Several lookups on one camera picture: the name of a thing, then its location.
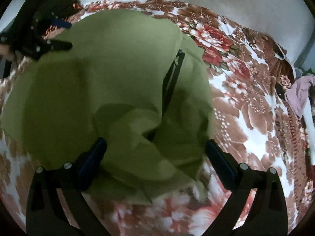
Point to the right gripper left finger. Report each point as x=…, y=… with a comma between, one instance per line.
x=55, y=204

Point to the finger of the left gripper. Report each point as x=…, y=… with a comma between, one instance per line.
x=53, y=45
x=59, y=23

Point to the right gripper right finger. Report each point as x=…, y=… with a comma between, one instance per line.
x=268, y=213

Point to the pink cloth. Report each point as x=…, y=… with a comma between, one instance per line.
x=298, y=94

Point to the white rolled cloth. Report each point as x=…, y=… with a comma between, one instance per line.
x=307, y=115

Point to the floral bed blanket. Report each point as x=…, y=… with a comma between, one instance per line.
x=248, y=76

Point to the black and blue clothes pile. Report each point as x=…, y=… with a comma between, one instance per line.
x=64, y=8

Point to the green hooded jacket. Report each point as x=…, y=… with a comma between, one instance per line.
x=136, y=81

